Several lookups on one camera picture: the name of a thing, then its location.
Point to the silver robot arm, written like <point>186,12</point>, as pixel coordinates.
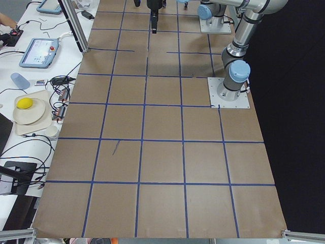
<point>237,70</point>
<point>216,21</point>

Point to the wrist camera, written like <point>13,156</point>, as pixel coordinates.
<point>137,3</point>

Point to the teach pendant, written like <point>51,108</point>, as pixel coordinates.
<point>40,53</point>
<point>49,7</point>

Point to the white paper cup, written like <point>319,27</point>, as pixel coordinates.
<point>52,132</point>

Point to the near teach pendant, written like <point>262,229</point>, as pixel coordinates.
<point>40,53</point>

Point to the far teach pendant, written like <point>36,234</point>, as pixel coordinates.
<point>49,7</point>

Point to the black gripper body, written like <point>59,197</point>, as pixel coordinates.
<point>153,5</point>

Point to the black power adapter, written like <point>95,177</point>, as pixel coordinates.
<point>87,15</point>

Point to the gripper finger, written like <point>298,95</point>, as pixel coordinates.
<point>154,20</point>

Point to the black monitor stand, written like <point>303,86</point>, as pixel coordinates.
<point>16,177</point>

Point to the beige plate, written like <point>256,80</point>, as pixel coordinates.
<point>31,115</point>

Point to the yellow lemon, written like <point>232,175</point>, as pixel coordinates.
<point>25,103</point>

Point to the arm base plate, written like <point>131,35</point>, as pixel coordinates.
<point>225,30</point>
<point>220,97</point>

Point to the blue plastic cup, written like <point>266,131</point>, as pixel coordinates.
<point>20,81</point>

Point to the aluminium frame post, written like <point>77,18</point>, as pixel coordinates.
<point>74,24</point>

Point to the beige tray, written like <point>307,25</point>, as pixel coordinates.
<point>44,122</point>

